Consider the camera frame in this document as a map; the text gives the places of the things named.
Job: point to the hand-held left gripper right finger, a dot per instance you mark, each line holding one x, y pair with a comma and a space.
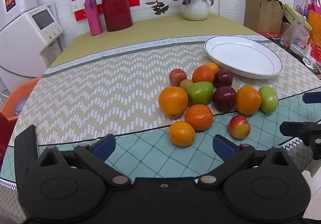
223, 147

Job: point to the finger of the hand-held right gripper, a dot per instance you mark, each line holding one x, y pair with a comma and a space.
291, 128
312, 98

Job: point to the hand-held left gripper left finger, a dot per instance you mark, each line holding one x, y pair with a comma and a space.
104, 147

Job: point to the red nectarine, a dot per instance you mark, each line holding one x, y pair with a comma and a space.
177, 76
239, 126

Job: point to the green jujube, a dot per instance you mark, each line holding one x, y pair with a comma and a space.
200, 92
268, 99

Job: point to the orange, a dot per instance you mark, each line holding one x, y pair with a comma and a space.
182, 133
203, 74
173, 101
248, 100
199, 117

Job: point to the dark red plum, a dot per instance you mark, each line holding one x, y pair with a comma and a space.
224, 98
223, 78

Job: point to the small brown kiwi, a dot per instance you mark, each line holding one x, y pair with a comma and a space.
185, 85

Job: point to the white plate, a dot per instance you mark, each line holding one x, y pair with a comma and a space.
245, 56

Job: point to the small tangerine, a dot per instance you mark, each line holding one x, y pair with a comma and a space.
213, 66

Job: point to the white power strip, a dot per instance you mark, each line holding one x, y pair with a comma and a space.
309, 58

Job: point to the clear plastic bag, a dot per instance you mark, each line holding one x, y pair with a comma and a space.
294, 36

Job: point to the orange gift bag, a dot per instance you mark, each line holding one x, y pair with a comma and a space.
314, 28

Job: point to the red packet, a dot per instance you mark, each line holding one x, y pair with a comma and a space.
269, 35

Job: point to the green box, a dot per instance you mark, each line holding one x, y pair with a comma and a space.
296, 17

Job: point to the pink gift bag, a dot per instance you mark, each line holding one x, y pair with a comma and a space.
316, 4

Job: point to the red plastic chair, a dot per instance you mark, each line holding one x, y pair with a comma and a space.
6, 133

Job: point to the cardboard box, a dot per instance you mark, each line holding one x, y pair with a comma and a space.
260, 13

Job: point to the orange plastic chair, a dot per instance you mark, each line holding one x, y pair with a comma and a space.
15, 91

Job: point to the pink bottle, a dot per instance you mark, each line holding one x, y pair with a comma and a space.
93, 18

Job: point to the white machine with screen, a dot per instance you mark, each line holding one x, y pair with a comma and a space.
25, 43

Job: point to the potted plant in white pot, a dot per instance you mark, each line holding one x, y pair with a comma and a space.
195, 9

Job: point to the red thermos jug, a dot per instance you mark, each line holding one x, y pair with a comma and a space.
116, 3

